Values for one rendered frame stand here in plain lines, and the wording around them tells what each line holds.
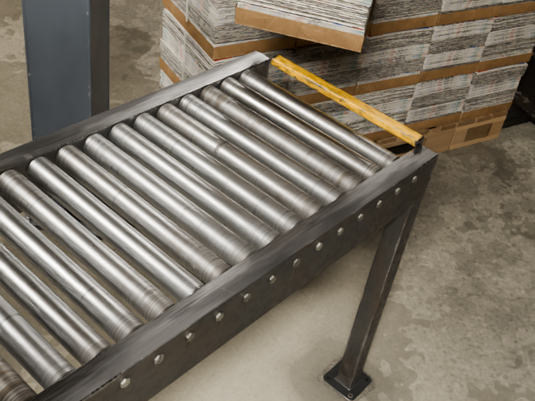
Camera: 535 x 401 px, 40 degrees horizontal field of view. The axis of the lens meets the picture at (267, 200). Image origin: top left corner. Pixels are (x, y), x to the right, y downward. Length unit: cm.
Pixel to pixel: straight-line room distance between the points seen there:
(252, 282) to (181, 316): 14
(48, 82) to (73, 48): 14
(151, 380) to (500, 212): 200
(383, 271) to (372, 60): 98
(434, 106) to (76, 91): 141
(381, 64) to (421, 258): 68
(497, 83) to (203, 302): 217
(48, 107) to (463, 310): 143
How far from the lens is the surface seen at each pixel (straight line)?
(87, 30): 209
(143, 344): 115
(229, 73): 179
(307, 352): 222
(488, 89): 314
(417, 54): 273
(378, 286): 187
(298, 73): 180
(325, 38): 165
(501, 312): 255
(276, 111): 168
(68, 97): 222
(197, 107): 166
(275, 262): 129
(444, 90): 295
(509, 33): 303
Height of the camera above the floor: 169
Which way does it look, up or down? 39 degrees down
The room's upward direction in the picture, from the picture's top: 10 degrees clockwise
